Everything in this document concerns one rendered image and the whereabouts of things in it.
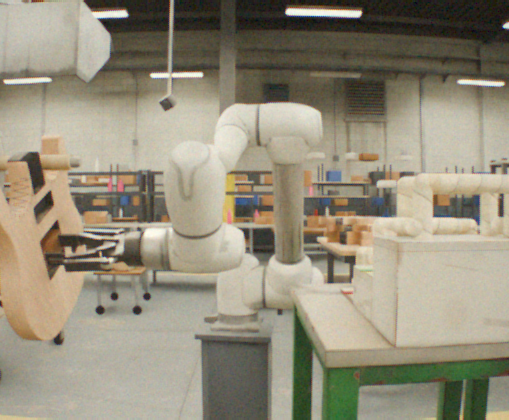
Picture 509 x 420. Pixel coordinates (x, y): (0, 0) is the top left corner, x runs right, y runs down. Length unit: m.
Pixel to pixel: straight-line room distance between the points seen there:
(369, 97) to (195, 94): 4.94
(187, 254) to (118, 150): 11.69
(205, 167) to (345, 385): 0.44
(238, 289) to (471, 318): 0.98
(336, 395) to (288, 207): 0.78
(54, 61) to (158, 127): 11.53
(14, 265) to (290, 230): 0.89
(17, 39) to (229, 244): 0.55
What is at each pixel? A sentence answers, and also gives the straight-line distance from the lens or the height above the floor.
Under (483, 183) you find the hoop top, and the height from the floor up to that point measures 1.20.
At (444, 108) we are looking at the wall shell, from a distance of 13.50.
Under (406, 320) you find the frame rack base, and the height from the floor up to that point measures 0.98.
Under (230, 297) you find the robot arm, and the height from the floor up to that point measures 0.83.
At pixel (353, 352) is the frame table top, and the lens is 0.72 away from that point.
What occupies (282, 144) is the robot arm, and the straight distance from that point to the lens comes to 1.29.
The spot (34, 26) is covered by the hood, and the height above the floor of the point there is 1.48.
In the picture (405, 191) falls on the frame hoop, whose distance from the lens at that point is 0.80.
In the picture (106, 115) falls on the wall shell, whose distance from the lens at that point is 12.79.
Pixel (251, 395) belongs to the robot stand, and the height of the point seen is 0.47.
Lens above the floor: 1.16
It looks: 1 degrees down
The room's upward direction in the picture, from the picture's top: straight up
